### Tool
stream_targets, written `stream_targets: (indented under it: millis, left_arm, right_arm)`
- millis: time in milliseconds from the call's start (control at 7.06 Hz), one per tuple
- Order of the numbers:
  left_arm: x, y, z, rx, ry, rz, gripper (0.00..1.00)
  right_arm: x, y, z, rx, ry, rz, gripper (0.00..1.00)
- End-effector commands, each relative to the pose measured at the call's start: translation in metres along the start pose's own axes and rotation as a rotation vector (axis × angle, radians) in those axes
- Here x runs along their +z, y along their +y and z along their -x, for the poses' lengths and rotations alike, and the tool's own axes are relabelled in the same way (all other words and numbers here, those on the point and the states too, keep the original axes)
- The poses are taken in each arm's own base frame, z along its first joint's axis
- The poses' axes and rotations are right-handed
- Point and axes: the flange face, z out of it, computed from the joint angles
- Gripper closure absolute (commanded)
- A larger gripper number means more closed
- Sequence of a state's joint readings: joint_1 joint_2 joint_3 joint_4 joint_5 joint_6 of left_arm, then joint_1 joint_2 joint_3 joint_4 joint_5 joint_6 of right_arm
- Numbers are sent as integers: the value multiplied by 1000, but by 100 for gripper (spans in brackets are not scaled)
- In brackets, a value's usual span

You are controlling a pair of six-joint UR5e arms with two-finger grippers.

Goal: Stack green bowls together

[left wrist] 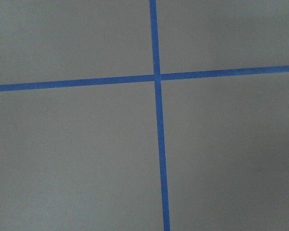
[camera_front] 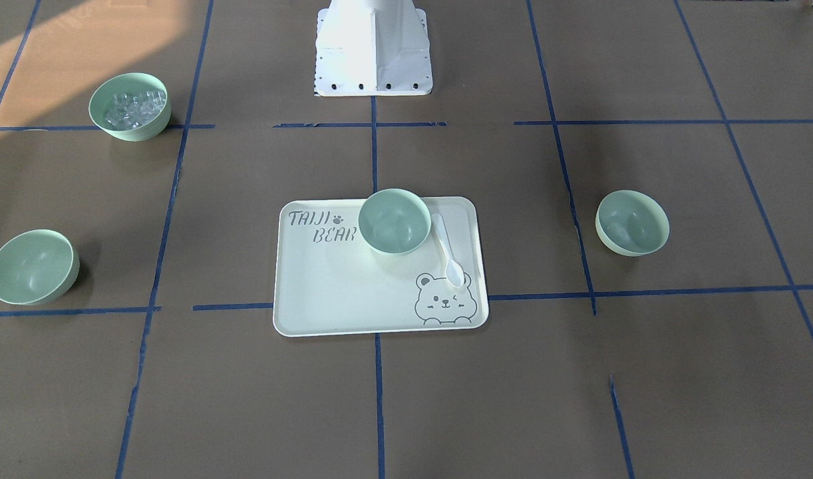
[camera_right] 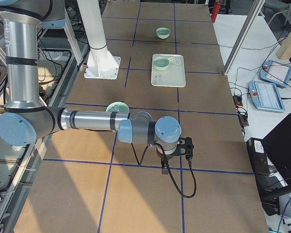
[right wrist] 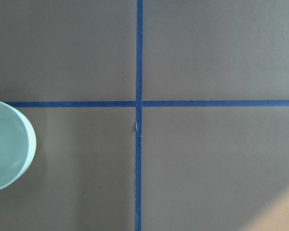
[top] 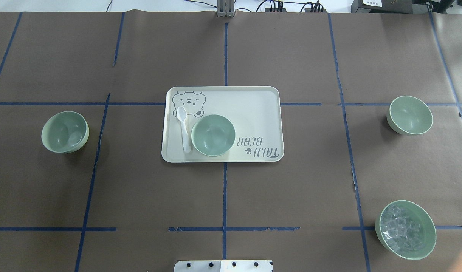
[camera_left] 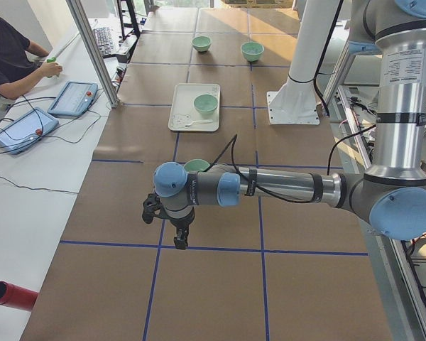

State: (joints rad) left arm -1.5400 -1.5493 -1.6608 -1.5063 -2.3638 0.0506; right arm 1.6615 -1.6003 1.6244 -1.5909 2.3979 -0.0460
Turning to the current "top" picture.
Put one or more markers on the aluminium camera post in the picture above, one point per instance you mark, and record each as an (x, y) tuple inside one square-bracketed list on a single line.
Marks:
[(226, 8)]

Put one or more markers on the green bowl on tray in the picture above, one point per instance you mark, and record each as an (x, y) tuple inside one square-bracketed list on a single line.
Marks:
[(213, 135)]

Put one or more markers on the white plastic spoon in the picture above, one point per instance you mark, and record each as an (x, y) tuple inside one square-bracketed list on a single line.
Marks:
[(181, 115)]

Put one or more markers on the green bowl with ice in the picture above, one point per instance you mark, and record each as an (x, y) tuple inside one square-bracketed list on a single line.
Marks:
[(428, 230)]

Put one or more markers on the clear ice cubes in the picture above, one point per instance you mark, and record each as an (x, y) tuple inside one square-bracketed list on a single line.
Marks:
[(399, 231)]

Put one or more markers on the cream bear print tray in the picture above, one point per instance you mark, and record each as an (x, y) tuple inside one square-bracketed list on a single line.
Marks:
[(255, 113)]

